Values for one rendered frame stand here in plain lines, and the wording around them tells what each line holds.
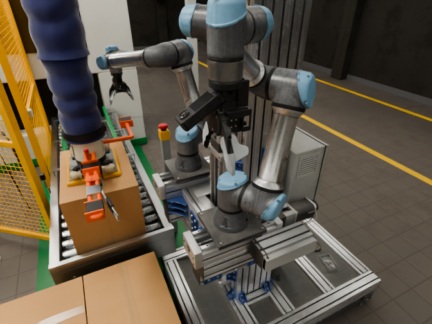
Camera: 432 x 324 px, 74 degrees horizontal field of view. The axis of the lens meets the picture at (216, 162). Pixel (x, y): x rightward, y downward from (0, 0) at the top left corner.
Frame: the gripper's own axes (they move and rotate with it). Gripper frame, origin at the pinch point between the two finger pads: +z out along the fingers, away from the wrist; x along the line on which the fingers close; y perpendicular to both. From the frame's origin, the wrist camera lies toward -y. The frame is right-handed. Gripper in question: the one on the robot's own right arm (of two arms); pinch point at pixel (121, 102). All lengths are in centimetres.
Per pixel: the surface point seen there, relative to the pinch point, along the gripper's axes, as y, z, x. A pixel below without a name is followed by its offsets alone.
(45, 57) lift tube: 30, -38, -35
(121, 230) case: 52, 58, -25
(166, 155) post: 6, 45, 23
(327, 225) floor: 68, 129, 147
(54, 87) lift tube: 28, -23, -36
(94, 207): 82, 14, -35
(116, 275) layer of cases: 72, 70, -36
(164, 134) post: 6.8, 26.8, 23.3
